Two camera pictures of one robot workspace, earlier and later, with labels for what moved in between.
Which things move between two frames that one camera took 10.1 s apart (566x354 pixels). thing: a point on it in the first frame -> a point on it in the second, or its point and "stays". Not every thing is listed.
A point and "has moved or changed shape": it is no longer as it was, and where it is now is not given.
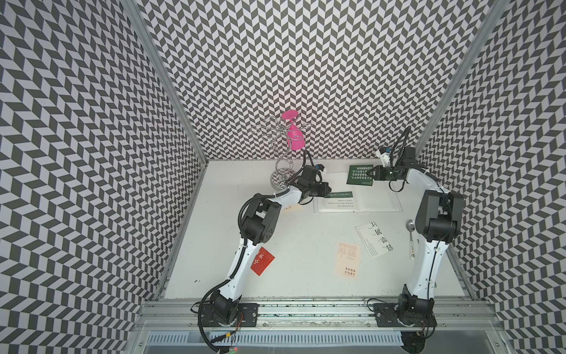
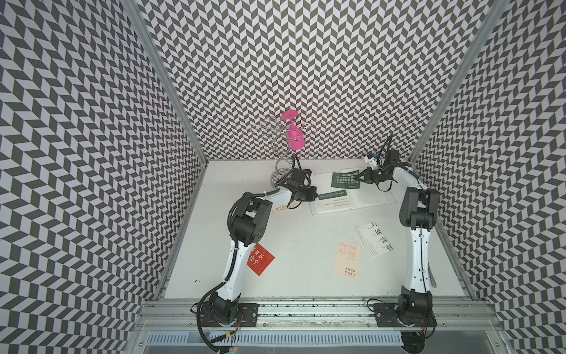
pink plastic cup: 295,139 stays
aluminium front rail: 316,316 stays
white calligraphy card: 374,241 stays
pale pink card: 348,259 stays
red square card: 262,261 stays
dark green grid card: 357,175 has moved or changed shape
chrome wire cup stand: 281,137 stays
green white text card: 340,195 has moved or changed shape
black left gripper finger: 325,189 -> 310,195
